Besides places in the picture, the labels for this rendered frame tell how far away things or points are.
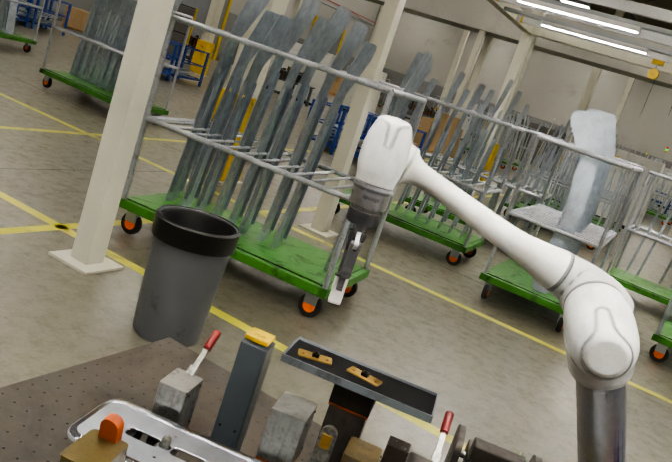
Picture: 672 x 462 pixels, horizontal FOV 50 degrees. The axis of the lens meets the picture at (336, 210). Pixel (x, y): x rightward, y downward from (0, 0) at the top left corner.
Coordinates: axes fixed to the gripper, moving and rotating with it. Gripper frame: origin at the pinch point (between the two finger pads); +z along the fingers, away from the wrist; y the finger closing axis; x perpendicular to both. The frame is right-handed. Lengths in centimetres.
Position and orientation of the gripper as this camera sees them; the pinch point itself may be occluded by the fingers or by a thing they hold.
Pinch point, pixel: (338, 289)
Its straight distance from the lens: 169.4
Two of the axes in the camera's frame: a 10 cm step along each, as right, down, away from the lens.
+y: -0.1, 2.0, -9.8
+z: -3.1, 9.3, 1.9
